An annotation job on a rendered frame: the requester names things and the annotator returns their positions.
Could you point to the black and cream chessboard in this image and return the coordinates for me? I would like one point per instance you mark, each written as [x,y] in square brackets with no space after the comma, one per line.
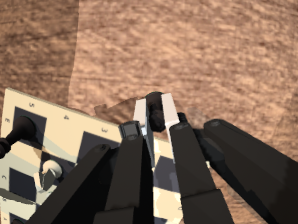
[65,136]

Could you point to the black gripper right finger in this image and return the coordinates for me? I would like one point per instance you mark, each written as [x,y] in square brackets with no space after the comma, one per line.
[264,177]

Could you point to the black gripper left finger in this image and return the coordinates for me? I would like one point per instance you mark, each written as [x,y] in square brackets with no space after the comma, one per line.
[80,197]

